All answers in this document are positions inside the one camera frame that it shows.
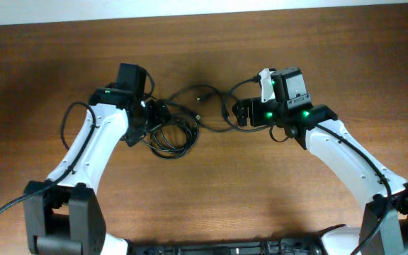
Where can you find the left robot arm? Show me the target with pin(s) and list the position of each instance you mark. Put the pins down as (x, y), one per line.
(62, 214)

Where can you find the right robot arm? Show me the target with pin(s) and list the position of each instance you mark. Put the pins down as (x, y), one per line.
(382, 194)

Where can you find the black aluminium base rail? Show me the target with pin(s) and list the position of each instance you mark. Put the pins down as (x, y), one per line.
(225, 248)

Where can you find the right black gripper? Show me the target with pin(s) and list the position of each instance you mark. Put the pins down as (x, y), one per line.
(256, 105)

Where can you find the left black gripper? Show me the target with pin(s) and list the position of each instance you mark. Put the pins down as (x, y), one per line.
(157, 114)

